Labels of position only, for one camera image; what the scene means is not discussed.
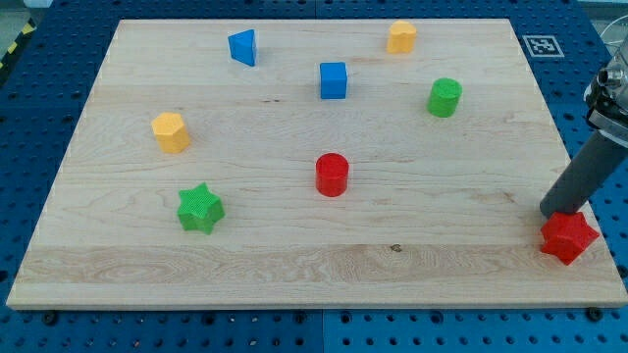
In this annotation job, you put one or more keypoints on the yellow hexagon block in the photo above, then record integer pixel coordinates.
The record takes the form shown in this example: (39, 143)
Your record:
(170, 132)

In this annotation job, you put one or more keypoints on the green star block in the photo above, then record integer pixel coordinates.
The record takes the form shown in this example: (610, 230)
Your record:
(200, 209)

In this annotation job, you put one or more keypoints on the yellow heart block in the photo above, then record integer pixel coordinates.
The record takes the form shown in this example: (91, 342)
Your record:
(402, 36)

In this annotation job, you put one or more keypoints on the blue triangle block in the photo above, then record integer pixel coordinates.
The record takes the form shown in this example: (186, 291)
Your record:
(243, 47)

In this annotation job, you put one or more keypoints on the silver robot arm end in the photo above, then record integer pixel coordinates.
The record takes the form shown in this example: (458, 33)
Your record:
(606, 96)

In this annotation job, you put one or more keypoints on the red star block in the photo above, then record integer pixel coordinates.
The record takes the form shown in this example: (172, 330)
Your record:
(567, 236)

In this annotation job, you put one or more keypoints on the wooden board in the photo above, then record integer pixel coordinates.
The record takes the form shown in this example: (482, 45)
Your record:
(438, 212)

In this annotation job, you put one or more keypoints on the green cylinder block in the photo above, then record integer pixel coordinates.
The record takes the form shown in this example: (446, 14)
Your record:
(444, 97)

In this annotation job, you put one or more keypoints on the white fiducial marker tag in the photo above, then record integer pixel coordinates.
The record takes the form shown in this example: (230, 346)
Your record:
(542, 46)

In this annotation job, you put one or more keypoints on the blue cube block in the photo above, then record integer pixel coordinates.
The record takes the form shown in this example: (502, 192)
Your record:
(333, 80)

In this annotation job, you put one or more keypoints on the red cylinder block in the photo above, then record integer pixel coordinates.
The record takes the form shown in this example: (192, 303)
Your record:
(331, 172)

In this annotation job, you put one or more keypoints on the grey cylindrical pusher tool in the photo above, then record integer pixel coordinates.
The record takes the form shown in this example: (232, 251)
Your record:
(587, 171)

